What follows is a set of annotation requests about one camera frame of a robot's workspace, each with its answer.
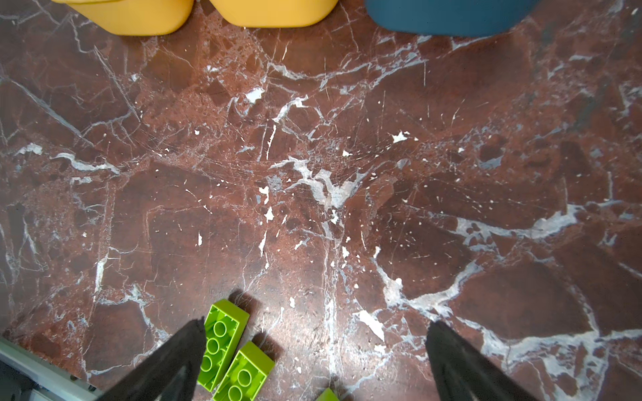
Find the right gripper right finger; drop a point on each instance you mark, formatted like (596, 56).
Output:
(461, 372)

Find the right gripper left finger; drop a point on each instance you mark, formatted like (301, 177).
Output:
(170, 373)

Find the small green lego brick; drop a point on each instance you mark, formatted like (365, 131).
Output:
(327, 395)

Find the teal plastic bin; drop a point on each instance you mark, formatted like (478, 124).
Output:
(459, 18)

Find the left yellow plastic bin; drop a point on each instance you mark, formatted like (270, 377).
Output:
(135, 17)

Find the yellow plastic bin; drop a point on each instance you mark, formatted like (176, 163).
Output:
(135, 17)
(274, 13)

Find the middle yellow plastic bin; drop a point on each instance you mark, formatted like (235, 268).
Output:
(274, 13)

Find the aluminium front rail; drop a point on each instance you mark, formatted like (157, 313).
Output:
(24, 376)

